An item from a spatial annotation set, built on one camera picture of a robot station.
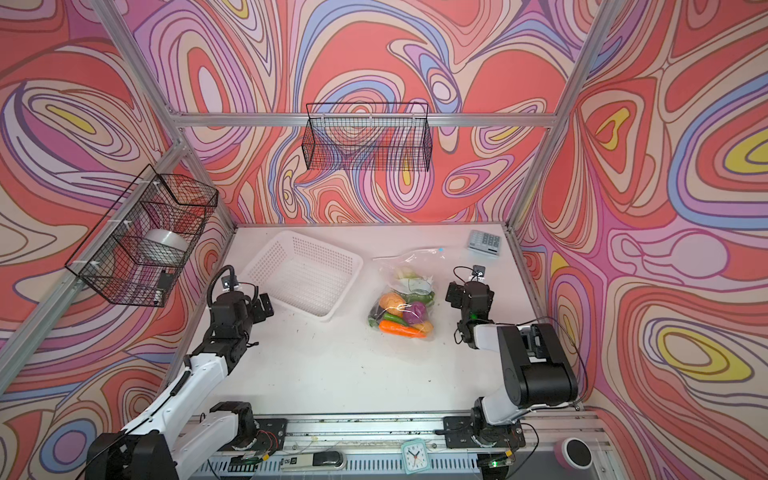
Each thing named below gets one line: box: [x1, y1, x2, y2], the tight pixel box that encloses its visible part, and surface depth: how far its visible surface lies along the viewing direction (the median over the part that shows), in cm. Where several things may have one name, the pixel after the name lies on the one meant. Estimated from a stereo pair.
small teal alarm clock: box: [401, 438, 431, 475], surface depth 70 cm
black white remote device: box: [280, 451, 347, 472], surface depth 69 cm
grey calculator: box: [467, 230, 501, 257], surface depth 114 cm
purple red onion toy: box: [403, 301, 427, 324], surface depth 85 cm
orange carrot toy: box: [378, 320, 427, 339], surface depth 86 cm
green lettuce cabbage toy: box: [390, 266, 435, 305], surface depth 90 cm
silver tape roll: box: [142, 228, 188, 265], surface depth 74 cm
